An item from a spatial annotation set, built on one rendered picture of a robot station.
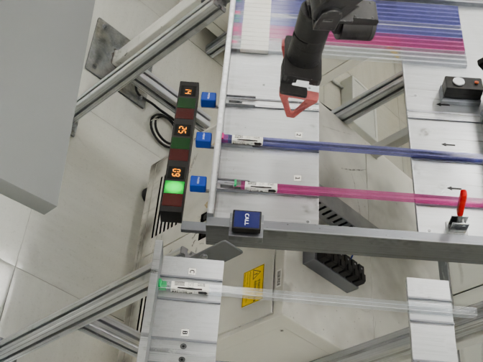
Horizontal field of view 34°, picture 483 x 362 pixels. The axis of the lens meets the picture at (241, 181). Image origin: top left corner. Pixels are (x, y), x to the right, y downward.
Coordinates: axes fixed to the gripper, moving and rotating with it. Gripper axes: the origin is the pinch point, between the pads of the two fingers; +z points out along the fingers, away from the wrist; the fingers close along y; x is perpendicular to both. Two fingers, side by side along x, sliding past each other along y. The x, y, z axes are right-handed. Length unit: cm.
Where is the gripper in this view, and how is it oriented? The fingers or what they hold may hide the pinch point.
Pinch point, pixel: (292, 94)
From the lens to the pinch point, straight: 145.0
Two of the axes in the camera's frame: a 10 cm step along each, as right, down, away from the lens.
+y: 0.6, -7.8, 6.3
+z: -1.7, 6.1, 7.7
